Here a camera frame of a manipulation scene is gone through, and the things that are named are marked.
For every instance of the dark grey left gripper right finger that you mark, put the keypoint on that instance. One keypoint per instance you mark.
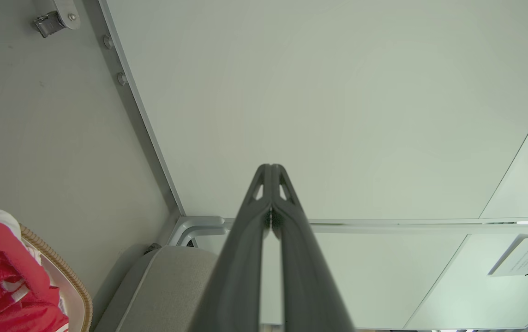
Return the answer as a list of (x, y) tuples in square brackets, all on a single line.
[(305, 267)]

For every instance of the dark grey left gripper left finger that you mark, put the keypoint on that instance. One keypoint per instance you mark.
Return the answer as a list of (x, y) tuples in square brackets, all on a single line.
[(241, 258)]

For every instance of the grey fabric sofa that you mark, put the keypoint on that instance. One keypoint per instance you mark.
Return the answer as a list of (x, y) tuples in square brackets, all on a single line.
[(167, 290)]

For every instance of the white laundry basket brown rim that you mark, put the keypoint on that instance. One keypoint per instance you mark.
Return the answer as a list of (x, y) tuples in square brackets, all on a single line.
[(68, 276)]

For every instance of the round grey levelling foot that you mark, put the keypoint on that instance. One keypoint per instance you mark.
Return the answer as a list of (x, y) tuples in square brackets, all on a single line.
[(107, 41), (121, 79)]

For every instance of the white paper notice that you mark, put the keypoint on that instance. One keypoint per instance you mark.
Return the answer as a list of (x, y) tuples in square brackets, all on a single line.
[(527, 256)]

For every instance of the grey partition support foot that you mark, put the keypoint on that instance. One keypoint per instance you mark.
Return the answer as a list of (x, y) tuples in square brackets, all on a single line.
[(68, 11)]

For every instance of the small caster wheel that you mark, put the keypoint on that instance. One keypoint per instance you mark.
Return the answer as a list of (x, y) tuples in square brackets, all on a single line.
[(47, 24)]

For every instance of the grey partition post with foot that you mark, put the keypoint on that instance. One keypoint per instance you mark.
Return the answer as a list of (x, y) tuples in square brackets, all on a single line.
[(185, 228)]

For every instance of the grey aluminium partition bottom rail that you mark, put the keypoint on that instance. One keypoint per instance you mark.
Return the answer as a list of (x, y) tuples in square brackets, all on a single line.
[(138, 106)]

